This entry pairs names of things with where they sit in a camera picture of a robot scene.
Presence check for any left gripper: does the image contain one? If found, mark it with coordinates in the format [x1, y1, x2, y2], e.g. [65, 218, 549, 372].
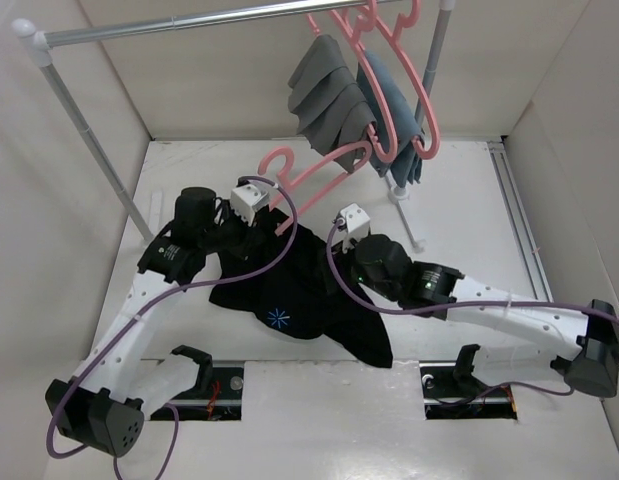
[200, 199, 265, 260]

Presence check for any black t shirt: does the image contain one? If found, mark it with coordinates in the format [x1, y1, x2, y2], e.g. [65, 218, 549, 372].
[209, 225, 393, 369]

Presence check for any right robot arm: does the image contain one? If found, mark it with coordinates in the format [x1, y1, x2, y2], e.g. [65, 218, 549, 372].
[320, 234, 619, 398]

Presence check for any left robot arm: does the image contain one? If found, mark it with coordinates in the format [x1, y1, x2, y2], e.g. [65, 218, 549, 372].
[45, 176, 269, 459]

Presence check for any blue t shirt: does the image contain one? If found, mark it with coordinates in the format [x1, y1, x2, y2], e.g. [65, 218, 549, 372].
[356, 50, 422, 188]

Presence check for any grey t shirt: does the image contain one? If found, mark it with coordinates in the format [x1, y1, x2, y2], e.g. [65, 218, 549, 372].
[288, 35, 376, 156]

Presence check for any metal clothes rack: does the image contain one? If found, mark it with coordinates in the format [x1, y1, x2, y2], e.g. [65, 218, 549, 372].
[11, 0, 463, 254]

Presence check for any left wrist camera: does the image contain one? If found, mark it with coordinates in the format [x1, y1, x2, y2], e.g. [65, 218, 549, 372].
[229, 183, 269, 226]

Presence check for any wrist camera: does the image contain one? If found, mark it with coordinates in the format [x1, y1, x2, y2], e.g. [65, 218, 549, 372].
[229, 183, 269, 226]
[336, 203, 371, 253]

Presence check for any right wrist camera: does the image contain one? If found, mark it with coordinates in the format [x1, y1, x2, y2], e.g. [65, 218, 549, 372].
[336, 203, 371, 253]

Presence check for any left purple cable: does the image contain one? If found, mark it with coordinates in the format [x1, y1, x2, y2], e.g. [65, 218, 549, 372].
[46, 175, 299, 480]

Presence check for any purple cable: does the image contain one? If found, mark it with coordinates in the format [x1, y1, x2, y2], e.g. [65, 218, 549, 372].
[324, 222, 619, 396]
[46, 175, 299, 480]

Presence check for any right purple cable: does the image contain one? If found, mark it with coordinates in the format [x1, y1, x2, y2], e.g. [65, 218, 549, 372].
[324, 222, 619, 396]

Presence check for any aluminium rail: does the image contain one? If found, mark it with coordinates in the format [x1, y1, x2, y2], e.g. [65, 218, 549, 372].
[487, 141, 553, 301]

